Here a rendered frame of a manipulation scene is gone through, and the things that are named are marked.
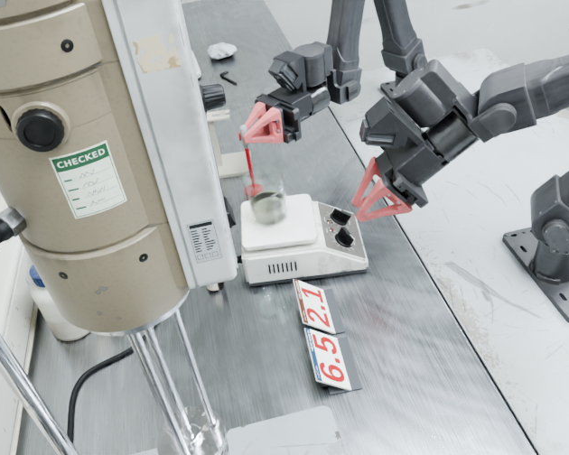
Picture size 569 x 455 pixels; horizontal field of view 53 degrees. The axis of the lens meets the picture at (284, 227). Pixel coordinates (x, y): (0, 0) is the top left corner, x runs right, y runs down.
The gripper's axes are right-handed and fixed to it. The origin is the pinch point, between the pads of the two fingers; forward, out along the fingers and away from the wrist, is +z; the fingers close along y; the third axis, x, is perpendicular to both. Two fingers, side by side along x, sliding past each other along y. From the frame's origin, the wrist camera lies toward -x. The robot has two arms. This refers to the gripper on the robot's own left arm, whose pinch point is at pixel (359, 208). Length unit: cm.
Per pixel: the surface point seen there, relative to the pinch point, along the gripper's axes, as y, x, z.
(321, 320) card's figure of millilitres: 11.3, 3.5, 13.1
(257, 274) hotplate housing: 1.4, -3.4, 19.3
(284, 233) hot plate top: -1.4, -4.4, 11.7
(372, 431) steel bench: 28.7, 7.9, 11.0
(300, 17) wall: -152, 20, 16
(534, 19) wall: -168, 98, -47
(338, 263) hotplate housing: 1.2, 4.8, 9.2
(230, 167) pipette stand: -33.9, -5.3, 24.7
